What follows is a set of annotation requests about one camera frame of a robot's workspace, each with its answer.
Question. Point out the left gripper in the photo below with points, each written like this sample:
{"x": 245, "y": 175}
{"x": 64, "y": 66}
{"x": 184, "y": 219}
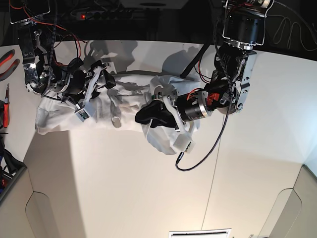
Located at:
{"x": 190, "y": 107}

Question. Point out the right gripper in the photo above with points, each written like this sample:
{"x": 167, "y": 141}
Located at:
{"x": 75, "y": 84}

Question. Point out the white t-shirt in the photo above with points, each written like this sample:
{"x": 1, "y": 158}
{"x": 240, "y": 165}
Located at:
{"x": 116, "y": 108}

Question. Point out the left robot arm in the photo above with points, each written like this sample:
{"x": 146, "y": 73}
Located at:
{"x": 243, "y": 28}

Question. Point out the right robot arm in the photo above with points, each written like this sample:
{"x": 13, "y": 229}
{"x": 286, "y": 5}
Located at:
{"x": 38, "y": 30}

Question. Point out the black power strip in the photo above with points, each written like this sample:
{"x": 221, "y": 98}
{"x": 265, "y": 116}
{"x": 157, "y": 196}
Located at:
{"x": 101, "y": 15}

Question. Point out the orange grey pliers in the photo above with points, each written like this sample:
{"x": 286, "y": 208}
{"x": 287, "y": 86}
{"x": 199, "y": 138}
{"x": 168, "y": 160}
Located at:
{"x": 8, "y": 56}

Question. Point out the black bag at left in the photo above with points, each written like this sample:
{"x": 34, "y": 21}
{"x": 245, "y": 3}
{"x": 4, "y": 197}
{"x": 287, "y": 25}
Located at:
{"x": 10, "y": 167}

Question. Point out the white vent grille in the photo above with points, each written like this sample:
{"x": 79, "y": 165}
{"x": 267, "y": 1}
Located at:
{"x": 221, "y": 233}

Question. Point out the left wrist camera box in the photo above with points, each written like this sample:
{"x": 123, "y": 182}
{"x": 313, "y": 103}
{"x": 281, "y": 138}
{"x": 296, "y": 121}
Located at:
{"x": 184, "y": 143}

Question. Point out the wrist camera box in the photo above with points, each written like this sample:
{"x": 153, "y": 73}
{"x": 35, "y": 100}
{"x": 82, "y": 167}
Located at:
{"x": 184, "y": 143}
{"x": 82, "y": 114}

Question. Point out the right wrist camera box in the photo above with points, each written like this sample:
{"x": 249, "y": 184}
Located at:
{"x": 82, "y": 114}

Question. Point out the red handled cutter tool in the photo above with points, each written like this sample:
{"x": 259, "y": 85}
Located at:
{"x": 6, "y": 108}

